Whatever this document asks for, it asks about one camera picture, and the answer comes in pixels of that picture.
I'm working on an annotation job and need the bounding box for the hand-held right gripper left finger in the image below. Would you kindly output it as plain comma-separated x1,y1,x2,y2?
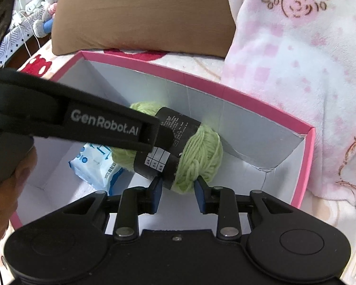
62,177,164,242

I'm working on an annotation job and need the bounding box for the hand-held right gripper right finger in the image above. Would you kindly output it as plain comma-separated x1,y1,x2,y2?
194,176,297,242

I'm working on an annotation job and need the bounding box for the printed bear blanket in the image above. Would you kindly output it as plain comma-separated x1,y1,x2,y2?
0,40,356,285

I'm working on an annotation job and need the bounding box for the grey plush toy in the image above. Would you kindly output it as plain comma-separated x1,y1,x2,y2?
33,0,64,39

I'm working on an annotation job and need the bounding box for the pink cardboard box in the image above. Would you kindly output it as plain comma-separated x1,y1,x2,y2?
10,50,316,232

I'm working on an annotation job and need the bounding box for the green yarn ball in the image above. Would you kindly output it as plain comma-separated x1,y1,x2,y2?
111,101,224,196

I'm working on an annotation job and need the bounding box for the pink checked pillow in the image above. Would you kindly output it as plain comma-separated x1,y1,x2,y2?
222,0,356,208

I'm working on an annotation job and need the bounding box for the brown pillow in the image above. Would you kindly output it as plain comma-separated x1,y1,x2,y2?
52,0,236,58

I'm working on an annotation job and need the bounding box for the patterned table cloth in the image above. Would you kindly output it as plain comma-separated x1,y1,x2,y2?
0,21,48,66

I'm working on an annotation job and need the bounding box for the blue wet wipes pack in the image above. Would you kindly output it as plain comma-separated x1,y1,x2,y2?
69,142,127,193

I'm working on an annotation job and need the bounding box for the white cable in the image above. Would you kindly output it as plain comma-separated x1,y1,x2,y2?
16,9,42,49

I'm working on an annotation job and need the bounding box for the person's left hand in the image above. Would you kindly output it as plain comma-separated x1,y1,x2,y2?
0,145,38,245

